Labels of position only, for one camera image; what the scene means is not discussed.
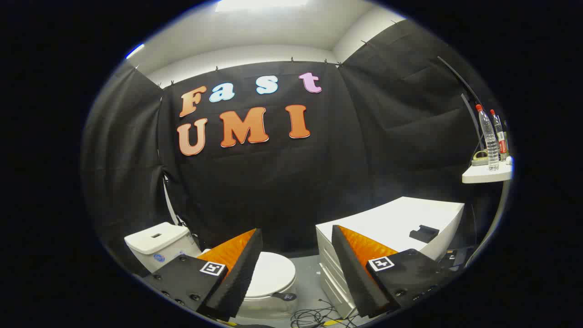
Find white shelf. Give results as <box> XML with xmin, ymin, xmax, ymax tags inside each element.
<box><xmin>462</xmin><ymin>156</ymin><xmax>514</xmax><ymax>184</ymax></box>

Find clear water bottle red cap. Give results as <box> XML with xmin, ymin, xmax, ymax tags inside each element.
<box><xmin>476</xmin><ymin>104</ymin><xmax>500</xmax><ymax>172</ymax></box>

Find red label bottle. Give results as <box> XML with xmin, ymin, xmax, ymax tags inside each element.
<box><xmin>490</xmin><ymin>109</ymin><xmax>509</xmax><ymax>161</ymax></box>

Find black backdrop cloth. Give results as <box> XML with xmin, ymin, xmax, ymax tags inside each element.
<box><xmin>81</xmin><ymin>19</ymin><xmax>506</xmax><ymax>274</ymax></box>

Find white drawer cabinet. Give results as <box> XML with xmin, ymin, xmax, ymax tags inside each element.
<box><xmin>315</xmin><ymin>196</ymin><xmax>465</xmax><ymax>319</ymax></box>

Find white toilet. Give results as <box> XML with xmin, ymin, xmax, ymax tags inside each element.
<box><xmin>124</xmin><ymin>222</ymin><xmax>299</xmax><ymax>319</ymax></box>

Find black floor cables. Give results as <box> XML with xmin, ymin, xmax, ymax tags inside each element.
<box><xmin>290</xmin><ymin>298</ymin><xmax>360</xmax><ymax>328</ymax></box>

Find black curved rod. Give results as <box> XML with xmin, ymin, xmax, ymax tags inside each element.
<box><xmin>437</xmin><ymin>56</ymin><xmax>483</xmax><ymax>110</ymax></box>
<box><xmin>460</xmin><ymin>93</ymin><xmax>485</xmax><ymax>151</ymax></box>

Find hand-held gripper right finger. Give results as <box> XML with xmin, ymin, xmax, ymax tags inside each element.
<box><xmin>331</xmin><ymin>224</ymin><xmax>458</xmax><ymax>318</ymax></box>

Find white toilet lid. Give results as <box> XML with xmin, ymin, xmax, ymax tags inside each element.
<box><xmin>246</xmin><ymin>251</ymin><xmax>298</xmax><ymax>302</ymax></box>

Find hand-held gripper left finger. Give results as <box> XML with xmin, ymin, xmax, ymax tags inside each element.
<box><xmin>142</xmin><ymin>228</ymin><xmax>264</xmax><ymax>322</ymax></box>

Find small black block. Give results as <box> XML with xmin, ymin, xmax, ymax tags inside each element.
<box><xmin>409</xmin><ymin>225</ymin><xmax>440</xmax><ymax>243</ymax></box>

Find white pipe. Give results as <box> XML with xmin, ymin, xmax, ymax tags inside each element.
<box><xmin>163</xmin><ymin>175</ymin><xmax>183</xmax><ymax>226</ymax></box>

